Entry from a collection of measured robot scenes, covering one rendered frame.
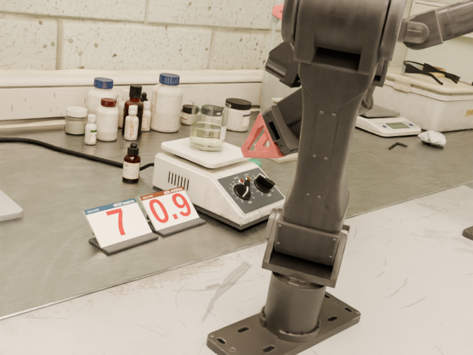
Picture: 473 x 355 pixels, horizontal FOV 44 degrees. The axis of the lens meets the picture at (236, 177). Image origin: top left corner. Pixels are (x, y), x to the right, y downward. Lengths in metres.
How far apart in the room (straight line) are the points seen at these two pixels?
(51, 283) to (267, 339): 0.26
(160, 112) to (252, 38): 0.47
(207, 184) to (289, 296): 0.34
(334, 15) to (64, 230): 0.53
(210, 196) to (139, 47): 0.64
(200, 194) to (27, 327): 0.39
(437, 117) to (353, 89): 1.40
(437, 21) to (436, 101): 0.84
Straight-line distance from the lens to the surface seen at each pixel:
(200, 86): 1.57
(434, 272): 0.94
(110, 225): 0.83
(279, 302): 0.65
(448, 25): 1.07
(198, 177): 0.94
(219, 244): 0.86
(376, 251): 0.95
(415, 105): 1.92
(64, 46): 1.38
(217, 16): 1.62
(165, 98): 1.36
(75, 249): 0.81
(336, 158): 0.55
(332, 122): 0.52
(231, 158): 0.96
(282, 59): 0.81
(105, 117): 1.25
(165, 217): 0.89
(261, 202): 0.95
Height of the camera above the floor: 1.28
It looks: 19 degrees down
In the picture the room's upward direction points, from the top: 9 degrees clockwise
